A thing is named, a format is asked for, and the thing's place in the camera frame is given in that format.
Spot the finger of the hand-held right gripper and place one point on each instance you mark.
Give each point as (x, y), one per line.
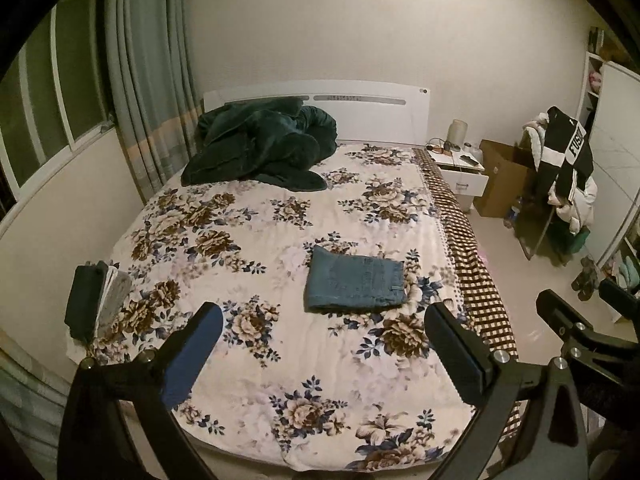
(562, 315)
(622, 296)

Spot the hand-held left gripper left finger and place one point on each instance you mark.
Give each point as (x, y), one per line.
(192, 357)

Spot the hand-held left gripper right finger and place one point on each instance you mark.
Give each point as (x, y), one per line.
(457, 357)

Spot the blue denim pants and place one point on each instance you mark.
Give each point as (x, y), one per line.
(350, 280)

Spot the teal folded clothes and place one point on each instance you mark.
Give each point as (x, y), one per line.
(629, 272)

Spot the pair of grey-green slippers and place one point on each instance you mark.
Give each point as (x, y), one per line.
(586, 279)

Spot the green bin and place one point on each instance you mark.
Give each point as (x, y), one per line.
(580, 241)

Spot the brown checkered bedsheet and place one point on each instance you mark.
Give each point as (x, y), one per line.
(475, 280)

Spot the bed with floral cover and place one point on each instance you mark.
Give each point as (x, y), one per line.
(280, 360)

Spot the grey folded garment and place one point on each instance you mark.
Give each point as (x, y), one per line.
(117, 302)

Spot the white puffy jacket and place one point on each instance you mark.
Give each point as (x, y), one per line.
(577, 210)

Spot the blue plastic bottle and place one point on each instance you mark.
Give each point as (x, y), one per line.
(512, 215)

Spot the dark green folded garment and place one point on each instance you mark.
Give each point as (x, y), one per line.
(84, 302)

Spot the brown cardboard box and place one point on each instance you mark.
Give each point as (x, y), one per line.
(500, 180)

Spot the black and white jacket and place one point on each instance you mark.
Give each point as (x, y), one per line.
(565, 155)

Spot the white nightstand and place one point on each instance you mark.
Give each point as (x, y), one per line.
(462, 182)

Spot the white wardrobe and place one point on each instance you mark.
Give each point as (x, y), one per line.
(617, 125)

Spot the dark phone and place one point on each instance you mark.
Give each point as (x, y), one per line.
(469, 160)

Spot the beige cylindrical lamp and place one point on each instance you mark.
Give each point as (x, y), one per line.
(457, 134)

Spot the dark green blanket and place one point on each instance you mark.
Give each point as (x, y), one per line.
(250, 150)

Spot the pink item on shelf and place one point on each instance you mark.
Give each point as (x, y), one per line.
(595, 80)

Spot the white bed headboard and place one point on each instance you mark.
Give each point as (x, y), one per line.
(370, 115)

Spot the striped green curtain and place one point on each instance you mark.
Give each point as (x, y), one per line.
(150, 70)

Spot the white framed window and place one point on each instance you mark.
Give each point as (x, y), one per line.
(55, 90)

